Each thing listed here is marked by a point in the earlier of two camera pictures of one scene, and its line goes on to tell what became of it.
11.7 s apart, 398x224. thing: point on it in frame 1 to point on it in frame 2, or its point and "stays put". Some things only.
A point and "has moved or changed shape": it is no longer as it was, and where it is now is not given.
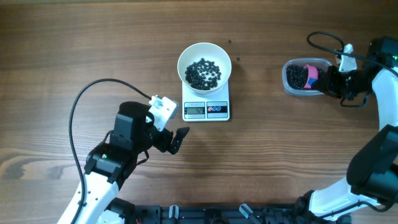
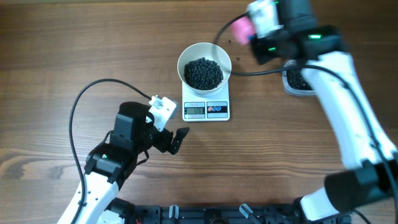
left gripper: x=164 y=145 stays put
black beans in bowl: x=203 y=74 stays put
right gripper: x=327 y=82 to x=260 y=58
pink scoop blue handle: x=313 y=72 has moved or changed shape
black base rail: x=164 y=214 stays put
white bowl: x=204 y=68 stays put
